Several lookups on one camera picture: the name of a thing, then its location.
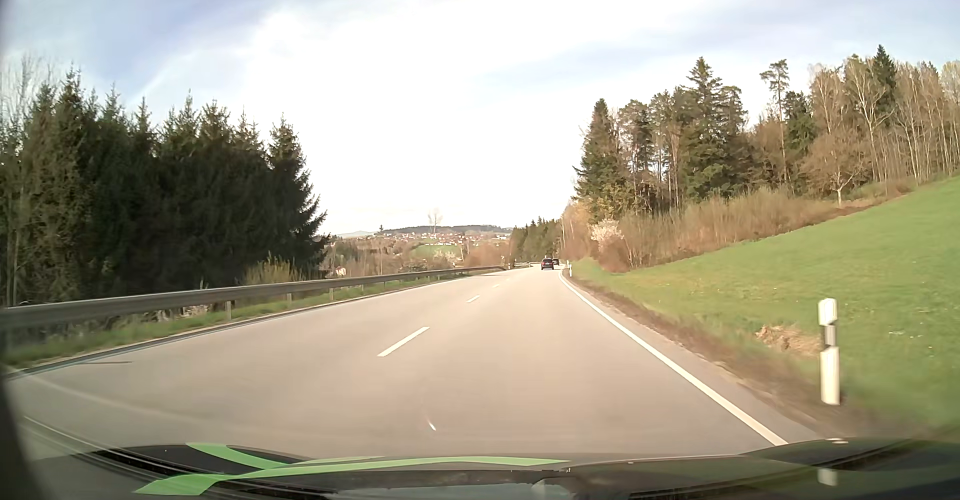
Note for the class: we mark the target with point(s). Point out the distant village buildings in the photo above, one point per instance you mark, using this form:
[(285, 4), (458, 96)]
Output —
[(427, 239)]

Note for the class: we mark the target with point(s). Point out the row of dark conifers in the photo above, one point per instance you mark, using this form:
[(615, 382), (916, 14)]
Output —
[(536, 239)]

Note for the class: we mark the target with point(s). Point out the dark car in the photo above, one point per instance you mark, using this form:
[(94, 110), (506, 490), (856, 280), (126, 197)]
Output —
[(547, 264)]

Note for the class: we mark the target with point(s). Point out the grey asphalt road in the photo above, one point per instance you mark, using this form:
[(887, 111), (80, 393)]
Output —
[(517, 365)]

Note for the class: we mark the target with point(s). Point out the brown bushes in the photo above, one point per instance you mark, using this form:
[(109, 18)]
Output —
[(697, 226)]

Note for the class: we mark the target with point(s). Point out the road markings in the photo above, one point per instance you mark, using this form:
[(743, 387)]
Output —
[(679, 369)]

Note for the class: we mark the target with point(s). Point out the car's own bonnet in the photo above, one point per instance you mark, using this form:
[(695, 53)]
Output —
[(480, 477)]

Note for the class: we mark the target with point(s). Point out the mixed wood with bare trees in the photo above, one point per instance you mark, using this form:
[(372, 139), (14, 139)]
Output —
[(750, 140)]

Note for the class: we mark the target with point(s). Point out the dark conifer wood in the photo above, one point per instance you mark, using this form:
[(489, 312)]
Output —
[(150, 200)]

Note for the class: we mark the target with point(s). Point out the grass verge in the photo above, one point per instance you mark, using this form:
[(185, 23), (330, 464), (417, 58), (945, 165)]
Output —
[(150, 327)]

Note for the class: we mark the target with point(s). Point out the green grass bank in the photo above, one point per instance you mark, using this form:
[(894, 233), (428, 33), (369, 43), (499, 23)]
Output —
[(847, 282)]

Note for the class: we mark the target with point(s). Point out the grey metal guard rail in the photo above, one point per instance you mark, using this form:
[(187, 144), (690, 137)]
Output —
[(150, 302)]

